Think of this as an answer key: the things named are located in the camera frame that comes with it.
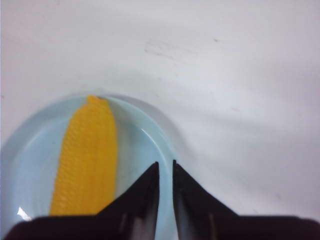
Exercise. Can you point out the yellow corn cob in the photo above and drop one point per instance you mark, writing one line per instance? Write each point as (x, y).
(85, 181)

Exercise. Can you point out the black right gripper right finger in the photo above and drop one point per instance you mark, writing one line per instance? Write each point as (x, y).
(201, 216)

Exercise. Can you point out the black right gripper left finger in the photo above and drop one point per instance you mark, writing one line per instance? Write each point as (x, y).
(132, 216)

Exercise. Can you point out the light blue round plate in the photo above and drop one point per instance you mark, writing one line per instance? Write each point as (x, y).
(29, 162)

